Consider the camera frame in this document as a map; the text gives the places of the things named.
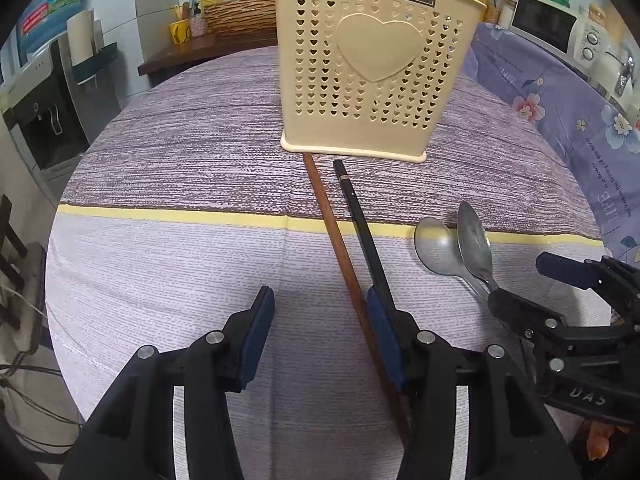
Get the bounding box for cream plastic utensil holder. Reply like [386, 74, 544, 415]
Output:
[270, 0, 488, 165]

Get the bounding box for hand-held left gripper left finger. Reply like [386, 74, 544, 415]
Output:
[59, 285, 276, 480]

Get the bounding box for woven pattern wash basin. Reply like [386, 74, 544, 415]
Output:
[202, 0, 278, 38]

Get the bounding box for brown wooden chopstick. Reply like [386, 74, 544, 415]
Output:
[302, 152, 413, 448]

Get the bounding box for yellow cup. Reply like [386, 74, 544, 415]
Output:
[169, 17, 192, 47]

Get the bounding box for blue water jug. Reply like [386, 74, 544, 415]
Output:
[17, 0, 91, 57]

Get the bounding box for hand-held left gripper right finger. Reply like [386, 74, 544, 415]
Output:
[366, 287, 583, 480]

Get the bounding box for white kettle with metal handle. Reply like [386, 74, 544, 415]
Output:
[594, 35, 638, 102]

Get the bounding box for small dark wooden stool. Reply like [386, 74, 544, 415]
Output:
[0, 195, 29, 332]

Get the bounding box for grey water dispenser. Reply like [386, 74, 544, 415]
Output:
[0, 40, 121, 182]

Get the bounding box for black cables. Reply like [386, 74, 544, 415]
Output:
[0, 350, 87, 461]

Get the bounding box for teal cup holder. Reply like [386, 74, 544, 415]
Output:
[70, 42, 121, 86]

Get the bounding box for dark wooden sink cabinet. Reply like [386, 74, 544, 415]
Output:
[137, 34, 280, 88]

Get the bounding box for white microwave oven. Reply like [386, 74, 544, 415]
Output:
[510, 0, 613, 68]

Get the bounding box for dark wooden chopstick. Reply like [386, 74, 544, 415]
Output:
[333, 159, 401, 311]

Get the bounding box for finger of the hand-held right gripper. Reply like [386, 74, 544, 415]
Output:
[487, 290, 569, 347]
[536, 252, 640, 311]

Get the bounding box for person's right hand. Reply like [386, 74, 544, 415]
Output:
[587, 422, 619, 462]

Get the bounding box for metal spoon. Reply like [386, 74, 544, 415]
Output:
[456, 201, 501, 297]
[414, 216, 493, 306]

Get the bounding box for purple floral cloth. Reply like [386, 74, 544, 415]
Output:
[460, 22, 640, 271]

